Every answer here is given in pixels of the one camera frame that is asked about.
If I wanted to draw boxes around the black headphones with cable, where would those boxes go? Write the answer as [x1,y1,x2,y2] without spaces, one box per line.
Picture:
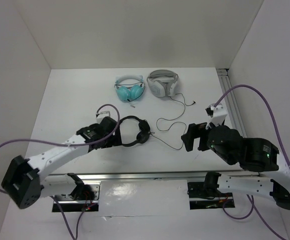
[118,93,197,151]

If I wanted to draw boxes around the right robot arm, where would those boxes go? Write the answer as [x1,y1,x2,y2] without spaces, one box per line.
[181,122,290,211]

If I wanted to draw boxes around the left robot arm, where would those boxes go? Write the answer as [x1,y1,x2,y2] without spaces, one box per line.
[1,116,122,209]

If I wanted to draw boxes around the teal headphones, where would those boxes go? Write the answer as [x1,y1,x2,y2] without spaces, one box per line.
[114,75,146,102]

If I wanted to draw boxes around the grey white headphones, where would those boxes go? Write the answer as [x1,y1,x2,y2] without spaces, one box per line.
[146,69,179,98]

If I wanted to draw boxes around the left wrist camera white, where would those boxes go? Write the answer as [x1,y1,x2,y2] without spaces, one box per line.
[95,110,111,124]

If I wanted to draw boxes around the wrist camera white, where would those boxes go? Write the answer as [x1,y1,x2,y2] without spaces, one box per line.
[205,103,228,130]
[95,110,111,124]

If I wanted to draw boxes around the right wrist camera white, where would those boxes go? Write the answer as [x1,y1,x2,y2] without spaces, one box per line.
[205,103,228,130]

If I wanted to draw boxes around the aluminium rail right side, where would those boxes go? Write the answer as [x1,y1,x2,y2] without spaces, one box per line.
[216,68,247,138]

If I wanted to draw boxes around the aluminium rail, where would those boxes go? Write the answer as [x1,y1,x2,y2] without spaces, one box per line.
[216,68,247,138]
[45,170,259,181]

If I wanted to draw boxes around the aluminium rail front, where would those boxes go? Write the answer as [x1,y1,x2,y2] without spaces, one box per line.
[45,170,259,181]

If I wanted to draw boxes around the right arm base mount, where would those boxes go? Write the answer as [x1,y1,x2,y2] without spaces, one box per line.
[187,182,235,210]

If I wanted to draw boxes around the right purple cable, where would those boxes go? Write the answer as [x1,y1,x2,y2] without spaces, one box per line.
[214,84,290,240]

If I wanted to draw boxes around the purple cable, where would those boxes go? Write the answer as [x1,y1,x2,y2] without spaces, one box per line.
[0,103,121,240]
[214,84,290,240]

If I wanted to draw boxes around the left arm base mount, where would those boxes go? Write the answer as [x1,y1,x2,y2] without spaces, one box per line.
[54,181,101,213]

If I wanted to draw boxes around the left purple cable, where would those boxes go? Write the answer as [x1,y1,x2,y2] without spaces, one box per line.
[0,103,121,240]

